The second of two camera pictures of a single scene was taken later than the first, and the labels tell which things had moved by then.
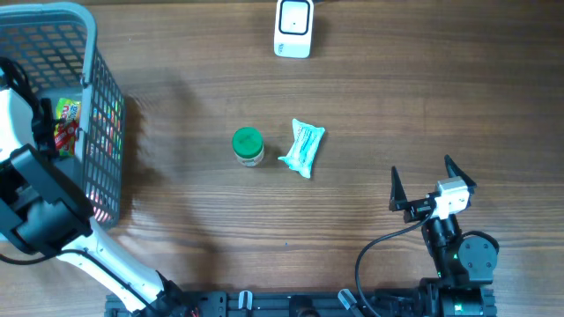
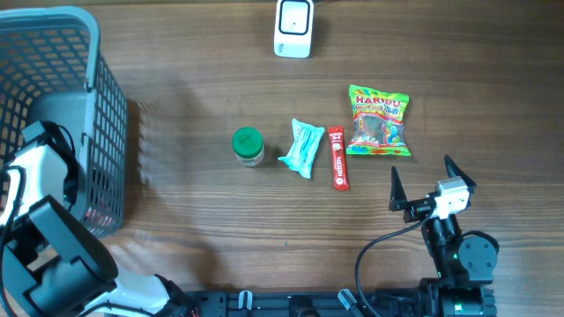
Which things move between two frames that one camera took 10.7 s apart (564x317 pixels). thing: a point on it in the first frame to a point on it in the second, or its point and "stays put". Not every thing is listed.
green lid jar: [248, 145] stays put
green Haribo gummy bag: [69, 111] to [379, 122]
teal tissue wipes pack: [307, 139] stays put
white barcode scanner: [293, 28] stays put
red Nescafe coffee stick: [66, 131] to [338, 159]
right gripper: [416, 209] stays put
